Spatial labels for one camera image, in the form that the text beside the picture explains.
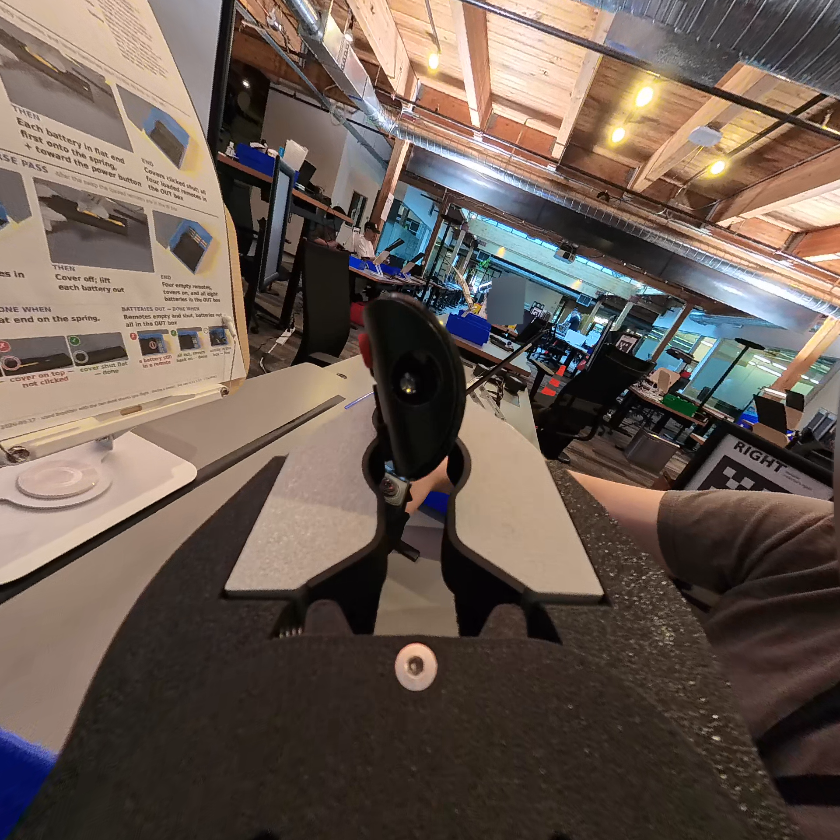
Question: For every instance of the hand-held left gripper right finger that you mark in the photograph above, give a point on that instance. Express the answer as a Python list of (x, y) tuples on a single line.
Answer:
[(525, 525)]

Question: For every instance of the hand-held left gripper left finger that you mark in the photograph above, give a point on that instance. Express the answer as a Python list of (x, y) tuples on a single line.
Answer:
[(309, 525)]

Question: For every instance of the black remote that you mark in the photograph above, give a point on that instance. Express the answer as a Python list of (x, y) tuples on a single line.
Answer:
[(414, 381)]

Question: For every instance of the blue plastic bin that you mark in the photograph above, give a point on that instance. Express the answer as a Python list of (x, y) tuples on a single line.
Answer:
[(469, 328), (436, 502), (24, 788), (255, 159)]

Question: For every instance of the black office chair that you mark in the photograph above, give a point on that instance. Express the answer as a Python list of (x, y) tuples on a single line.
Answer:
[(597, 394), (323, 302)]

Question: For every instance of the white stand with black rod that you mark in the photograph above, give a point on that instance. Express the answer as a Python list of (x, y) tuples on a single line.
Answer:
[(505, 361)]

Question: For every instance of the black framed display on stand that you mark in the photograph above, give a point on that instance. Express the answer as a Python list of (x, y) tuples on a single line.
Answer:
[(276, 236)]

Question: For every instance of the printed instruction poster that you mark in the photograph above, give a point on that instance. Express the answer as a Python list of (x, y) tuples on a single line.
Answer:
[(105, 210)]

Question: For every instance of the large silver air duct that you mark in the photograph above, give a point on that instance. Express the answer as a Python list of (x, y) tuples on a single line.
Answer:
[(591, 223)]

